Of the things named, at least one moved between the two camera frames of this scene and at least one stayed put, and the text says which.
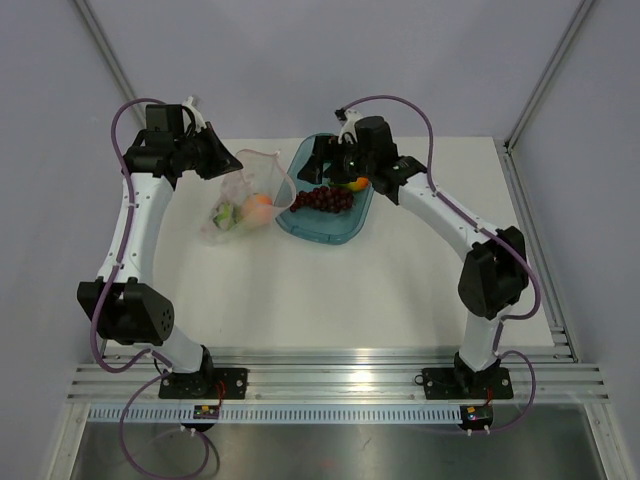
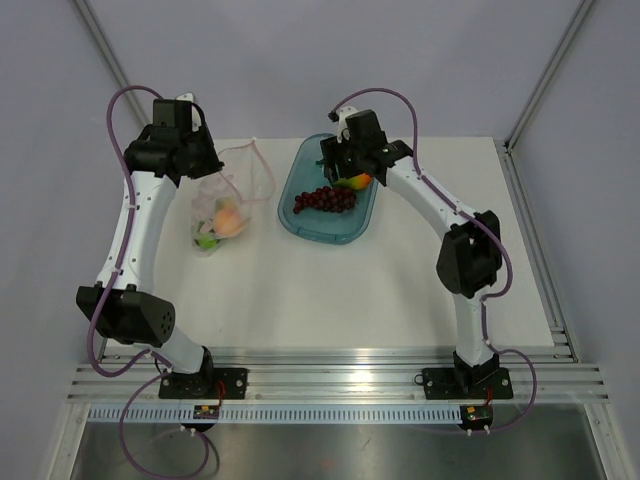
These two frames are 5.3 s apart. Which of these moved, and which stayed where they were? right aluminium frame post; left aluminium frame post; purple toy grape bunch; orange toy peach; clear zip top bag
Moved: clear zip top bag; orange toy peach
Stayed: purple toy grape bunch; left aluminium frame post; right aluminium frame post
